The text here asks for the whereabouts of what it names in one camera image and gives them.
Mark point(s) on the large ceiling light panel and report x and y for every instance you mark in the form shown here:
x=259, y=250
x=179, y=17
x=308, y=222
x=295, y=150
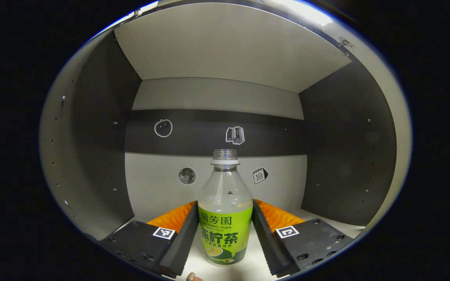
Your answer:
x=307, y=11

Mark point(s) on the white and grey cabinet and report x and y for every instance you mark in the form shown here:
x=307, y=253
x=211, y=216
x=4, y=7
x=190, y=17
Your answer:
x=209, y=128

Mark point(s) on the metal door hinge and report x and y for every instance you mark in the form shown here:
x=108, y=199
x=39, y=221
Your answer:
x=346, y=42

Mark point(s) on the clear bottle with green label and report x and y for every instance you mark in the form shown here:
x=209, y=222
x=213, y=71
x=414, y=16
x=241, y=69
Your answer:
x=225, y=230

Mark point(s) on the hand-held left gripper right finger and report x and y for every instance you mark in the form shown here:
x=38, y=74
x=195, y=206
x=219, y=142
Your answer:
x=266, y=244

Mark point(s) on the white cabinet shelf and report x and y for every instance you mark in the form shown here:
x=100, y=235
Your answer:
x=225, y=43

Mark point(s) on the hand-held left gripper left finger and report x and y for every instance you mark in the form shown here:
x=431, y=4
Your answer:
x=184, y=242

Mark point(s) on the white cabinet door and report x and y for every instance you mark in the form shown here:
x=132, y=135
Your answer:
x=399, y=128
x=57, y=156

